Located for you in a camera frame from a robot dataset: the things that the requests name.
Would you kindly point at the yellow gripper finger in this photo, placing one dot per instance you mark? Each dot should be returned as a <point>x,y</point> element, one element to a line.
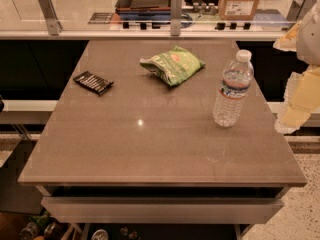
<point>289,41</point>
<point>301,99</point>

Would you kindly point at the left metal glass bracket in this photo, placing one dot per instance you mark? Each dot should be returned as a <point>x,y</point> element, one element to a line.
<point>54,26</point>

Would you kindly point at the clear plastic water bottle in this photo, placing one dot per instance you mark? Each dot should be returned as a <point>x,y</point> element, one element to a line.
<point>233,89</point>

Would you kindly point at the green snack bag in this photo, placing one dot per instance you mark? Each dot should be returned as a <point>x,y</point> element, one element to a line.
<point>173,67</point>

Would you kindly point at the cans under table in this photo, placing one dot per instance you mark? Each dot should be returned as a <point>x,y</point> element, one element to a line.
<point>42,227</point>

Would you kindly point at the black drill bit case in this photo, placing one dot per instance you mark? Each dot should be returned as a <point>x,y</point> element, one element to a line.
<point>93,83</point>

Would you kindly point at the grey table drawer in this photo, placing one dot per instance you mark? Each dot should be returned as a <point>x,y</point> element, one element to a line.
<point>162,210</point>

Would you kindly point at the metal glass bracket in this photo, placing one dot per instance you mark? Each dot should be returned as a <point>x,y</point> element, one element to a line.
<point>175,22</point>
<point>297,10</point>
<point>54,26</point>

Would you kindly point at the right metal glass bracket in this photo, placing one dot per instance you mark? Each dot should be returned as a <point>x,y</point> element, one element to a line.
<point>297,10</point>

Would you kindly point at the glass railing panel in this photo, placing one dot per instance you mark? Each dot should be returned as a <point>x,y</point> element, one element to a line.
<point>37,19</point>

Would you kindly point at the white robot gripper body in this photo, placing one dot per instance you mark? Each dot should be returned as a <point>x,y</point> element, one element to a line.
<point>310,35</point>

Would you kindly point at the brown cardboard box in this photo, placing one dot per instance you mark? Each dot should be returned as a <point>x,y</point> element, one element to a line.
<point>239,0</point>

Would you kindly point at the middle metal glass bracket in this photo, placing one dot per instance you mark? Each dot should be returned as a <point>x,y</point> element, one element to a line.
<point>175,22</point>

